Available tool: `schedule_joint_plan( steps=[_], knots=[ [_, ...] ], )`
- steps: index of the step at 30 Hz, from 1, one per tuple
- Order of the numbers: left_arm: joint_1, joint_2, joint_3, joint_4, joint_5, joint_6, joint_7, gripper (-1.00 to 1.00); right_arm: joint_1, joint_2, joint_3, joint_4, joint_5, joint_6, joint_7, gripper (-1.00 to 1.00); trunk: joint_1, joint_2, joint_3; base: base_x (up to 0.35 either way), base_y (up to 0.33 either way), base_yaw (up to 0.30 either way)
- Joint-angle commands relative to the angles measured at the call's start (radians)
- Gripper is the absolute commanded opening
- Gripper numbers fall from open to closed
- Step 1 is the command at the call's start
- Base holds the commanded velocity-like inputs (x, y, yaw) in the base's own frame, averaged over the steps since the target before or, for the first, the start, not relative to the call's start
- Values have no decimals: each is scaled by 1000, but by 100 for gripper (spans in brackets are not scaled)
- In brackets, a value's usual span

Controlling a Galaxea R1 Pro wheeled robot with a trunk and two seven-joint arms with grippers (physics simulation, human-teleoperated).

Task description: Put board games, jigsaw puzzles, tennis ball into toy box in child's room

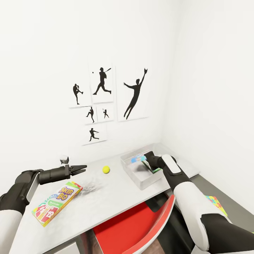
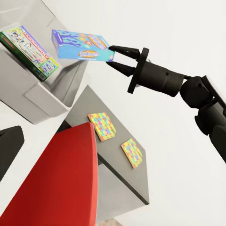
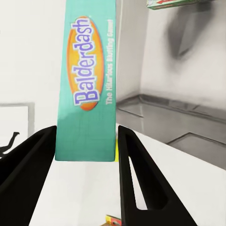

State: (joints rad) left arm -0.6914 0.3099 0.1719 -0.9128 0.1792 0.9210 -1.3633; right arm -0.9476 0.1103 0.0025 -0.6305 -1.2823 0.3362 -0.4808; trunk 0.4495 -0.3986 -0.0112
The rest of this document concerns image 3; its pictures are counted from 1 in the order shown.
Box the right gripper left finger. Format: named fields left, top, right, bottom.
left=0, top=125, right=57, bottom=226

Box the board game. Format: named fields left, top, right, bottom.
left=54, top=0, right=116, bottom=162
left=101, top=216, right=121, bottom=226
left=146, top=0, right=211, bottom=10

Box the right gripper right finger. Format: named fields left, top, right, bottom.
left=118, top=125, right=198, bottom=226

